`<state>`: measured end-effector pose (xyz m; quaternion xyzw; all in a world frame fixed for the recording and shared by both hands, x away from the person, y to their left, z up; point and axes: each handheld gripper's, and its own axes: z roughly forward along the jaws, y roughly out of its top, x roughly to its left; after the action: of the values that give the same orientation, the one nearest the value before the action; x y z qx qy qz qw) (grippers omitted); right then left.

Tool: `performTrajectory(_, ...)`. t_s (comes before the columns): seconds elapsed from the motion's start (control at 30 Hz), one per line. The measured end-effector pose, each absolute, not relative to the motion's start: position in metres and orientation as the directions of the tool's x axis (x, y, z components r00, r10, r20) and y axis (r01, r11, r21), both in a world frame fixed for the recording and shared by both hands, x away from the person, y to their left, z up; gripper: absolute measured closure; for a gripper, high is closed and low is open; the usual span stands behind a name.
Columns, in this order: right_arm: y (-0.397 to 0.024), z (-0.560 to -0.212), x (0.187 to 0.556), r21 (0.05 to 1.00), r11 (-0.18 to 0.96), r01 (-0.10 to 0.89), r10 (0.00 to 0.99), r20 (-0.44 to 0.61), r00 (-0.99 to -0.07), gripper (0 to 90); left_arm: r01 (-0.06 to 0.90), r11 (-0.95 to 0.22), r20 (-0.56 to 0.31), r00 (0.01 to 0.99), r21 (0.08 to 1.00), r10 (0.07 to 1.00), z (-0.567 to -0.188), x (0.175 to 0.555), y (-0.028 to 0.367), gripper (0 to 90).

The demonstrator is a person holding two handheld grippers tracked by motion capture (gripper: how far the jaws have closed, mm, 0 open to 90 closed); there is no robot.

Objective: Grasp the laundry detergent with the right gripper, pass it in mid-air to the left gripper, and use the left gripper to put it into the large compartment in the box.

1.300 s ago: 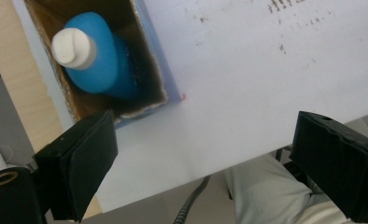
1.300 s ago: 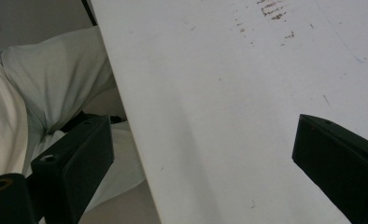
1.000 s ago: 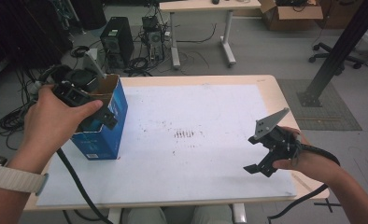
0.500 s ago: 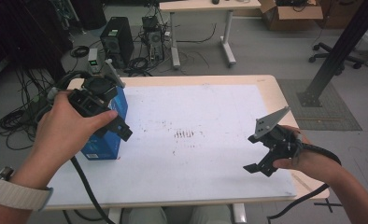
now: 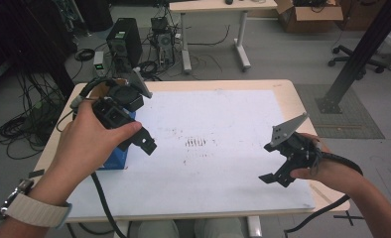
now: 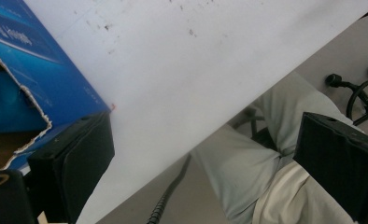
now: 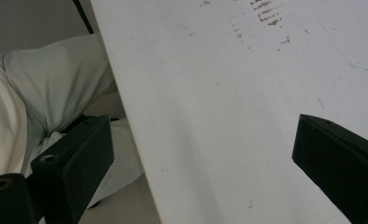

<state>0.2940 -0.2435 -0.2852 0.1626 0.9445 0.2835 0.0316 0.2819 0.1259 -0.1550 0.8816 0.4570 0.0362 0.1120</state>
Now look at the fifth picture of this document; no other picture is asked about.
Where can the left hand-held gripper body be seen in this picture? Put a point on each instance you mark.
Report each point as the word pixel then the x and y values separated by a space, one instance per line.
pixel 122 97

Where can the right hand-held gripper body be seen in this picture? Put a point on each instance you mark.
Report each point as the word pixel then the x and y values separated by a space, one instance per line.
pixel 299 150

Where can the blue cardboard box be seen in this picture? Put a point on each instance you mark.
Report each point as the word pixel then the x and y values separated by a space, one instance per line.
pixel 117 160

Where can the person's right hand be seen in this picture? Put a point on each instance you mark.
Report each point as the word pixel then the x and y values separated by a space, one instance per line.
pixel 332 172

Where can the person's left hand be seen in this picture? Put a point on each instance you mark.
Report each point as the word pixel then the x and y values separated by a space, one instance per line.
pixel 81 152

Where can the small white device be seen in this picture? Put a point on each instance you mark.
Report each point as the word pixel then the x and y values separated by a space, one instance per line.
pixel 98 62

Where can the grey floor mat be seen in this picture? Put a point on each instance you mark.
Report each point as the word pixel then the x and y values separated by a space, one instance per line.
pixel 342 119

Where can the black computer tower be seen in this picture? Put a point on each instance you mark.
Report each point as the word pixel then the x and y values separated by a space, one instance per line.
pixel 124 36

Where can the open computer case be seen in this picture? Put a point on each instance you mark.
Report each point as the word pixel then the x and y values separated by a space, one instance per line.
pixel 163 39

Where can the person's right leg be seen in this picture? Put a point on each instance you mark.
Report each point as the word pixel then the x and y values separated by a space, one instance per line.
pixel 220 228

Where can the person's leg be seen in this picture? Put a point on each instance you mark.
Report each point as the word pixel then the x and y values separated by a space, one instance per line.
pixel 220 228
pixel 158 229

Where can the person's left leg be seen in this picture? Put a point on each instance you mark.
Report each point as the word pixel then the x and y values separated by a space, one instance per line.
pixel 158 229

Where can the black office chair base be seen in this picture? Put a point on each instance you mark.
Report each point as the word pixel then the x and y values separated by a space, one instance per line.
pixel 349 59

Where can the dark curtain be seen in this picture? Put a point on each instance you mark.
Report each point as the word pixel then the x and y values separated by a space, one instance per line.
pixel 25 33

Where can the black metal stand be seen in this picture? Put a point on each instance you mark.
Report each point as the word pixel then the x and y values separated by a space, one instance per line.
pixel 365 49

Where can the beige band wristwatch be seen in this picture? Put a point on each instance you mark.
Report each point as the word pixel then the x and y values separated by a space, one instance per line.
pixel 34 211

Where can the white desk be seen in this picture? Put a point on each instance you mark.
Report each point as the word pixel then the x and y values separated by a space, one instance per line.
pixel 216 6

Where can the open brown cardboard box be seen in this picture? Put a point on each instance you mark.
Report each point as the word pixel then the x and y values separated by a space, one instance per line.
pixel 311 15

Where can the black computer mouse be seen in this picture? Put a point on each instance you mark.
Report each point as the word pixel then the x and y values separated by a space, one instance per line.
pixel 229 1

